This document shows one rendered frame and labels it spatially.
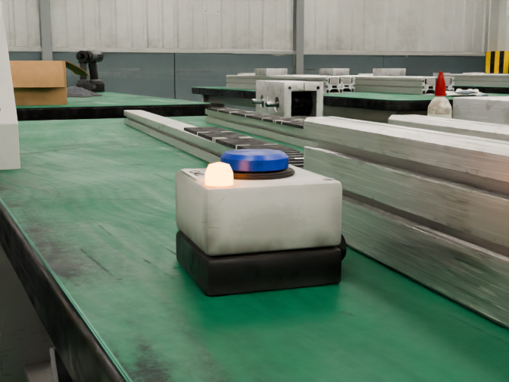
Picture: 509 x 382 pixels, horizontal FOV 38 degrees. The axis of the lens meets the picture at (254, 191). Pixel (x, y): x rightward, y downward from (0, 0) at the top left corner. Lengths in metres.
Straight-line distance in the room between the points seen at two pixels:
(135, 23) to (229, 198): 11.52
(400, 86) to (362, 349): 3.51
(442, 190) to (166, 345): 0.17
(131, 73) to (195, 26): 1.32
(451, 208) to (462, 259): 0.03
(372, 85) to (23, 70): 2.03
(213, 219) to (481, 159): 0.14
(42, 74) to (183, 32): 9.56
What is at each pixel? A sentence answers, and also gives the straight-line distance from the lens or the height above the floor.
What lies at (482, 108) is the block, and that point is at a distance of 0.70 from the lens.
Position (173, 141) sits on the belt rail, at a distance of 1.19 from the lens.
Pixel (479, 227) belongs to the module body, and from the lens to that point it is 0.38.
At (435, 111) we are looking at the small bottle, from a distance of 1.20.
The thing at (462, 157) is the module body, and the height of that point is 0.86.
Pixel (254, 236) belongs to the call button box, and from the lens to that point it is 0.40.
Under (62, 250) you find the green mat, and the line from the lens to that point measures 0.52.
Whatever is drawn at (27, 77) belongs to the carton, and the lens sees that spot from 2.62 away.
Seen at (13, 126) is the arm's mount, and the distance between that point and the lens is 0.95.
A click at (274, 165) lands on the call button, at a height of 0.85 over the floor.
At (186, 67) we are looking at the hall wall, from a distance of 12.12.
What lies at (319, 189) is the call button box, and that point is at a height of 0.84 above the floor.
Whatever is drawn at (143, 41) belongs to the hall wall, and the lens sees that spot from 11.93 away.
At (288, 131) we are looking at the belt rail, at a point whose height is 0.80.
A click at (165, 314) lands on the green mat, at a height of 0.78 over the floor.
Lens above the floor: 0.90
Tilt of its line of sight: 9 degrees down
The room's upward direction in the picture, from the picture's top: straight up
